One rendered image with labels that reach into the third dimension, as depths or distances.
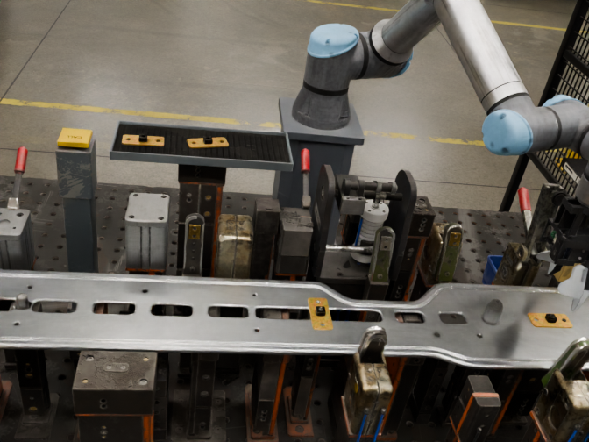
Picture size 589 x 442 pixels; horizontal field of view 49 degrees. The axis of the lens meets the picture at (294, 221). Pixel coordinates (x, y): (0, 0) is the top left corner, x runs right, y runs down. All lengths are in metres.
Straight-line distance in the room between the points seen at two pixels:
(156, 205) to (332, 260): 0.40
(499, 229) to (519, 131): 1.13
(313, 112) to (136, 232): 0.60
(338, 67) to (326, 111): 0.11
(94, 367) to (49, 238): 0.86
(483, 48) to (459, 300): 0.50
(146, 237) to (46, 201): 0.83
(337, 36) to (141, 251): 0.70
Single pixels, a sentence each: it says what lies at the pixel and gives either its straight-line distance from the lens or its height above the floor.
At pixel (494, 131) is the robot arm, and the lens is 1.12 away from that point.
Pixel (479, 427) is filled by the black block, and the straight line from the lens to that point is 1.23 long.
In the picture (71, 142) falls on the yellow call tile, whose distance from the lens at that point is 1.38.
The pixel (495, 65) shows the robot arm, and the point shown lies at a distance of 1.17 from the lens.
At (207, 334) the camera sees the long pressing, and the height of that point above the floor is 1.00.
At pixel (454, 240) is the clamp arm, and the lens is 1.37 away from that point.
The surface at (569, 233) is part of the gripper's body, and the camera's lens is 1.24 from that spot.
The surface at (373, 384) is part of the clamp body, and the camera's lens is 1.07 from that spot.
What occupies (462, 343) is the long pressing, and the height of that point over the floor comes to 1.00.
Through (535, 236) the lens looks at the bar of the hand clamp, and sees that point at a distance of 1.43.
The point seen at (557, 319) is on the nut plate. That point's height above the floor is 1.00.
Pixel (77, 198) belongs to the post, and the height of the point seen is 1.02.
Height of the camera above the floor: 1.82
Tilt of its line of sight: 34 degrees down
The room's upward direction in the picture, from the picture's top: 9 degrees clockwise
